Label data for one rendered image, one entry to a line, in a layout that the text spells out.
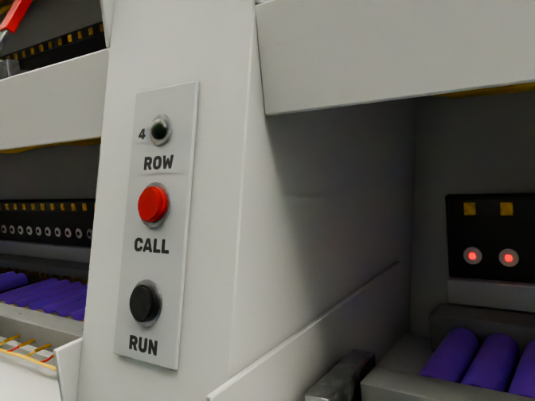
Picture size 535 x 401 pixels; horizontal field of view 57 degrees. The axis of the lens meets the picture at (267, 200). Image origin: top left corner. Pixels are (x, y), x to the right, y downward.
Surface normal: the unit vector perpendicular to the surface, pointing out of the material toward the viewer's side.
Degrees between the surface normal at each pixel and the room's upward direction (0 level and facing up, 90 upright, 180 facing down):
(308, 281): 90
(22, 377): 15
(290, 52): 105
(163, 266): 90
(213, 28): 90
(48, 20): 90
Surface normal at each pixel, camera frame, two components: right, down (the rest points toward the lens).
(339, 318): 0.82, 0.00
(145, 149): -0.58, -0.11
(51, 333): -0.57, 0.15
